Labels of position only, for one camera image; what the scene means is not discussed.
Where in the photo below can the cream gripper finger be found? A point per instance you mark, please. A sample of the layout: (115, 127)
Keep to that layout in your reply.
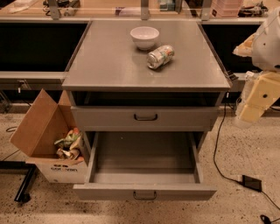
(245, 48)
(259, 93)

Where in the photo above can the closed upper grey drawer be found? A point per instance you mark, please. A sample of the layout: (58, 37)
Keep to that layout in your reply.
(137, 118)

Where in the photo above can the pink storage box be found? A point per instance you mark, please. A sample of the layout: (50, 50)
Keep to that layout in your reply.
(225, 8)

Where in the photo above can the brown cardboard box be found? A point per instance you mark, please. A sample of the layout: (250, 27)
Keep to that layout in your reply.
(45, 122)

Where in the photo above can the black power adapter brick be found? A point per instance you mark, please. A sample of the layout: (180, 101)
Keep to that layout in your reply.
(252, 183)

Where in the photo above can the silver 7up soda can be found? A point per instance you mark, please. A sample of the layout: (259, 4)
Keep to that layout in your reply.
(160, 56)

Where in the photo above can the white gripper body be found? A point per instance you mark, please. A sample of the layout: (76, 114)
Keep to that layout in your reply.
(268, 46)

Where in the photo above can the crumpled snack bags in box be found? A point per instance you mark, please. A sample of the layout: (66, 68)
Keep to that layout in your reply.
(69, 147)

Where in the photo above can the grey metal drawer cabinet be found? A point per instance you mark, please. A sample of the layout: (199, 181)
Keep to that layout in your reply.
(108, 70)

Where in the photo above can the open lower grey drawer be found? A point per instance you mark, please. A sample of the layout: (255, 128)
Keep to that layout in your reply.
(144, 166)

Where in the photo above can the white ceramic bowl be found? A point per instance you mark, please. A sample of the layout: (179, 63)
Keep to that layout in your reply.
(144, 37)

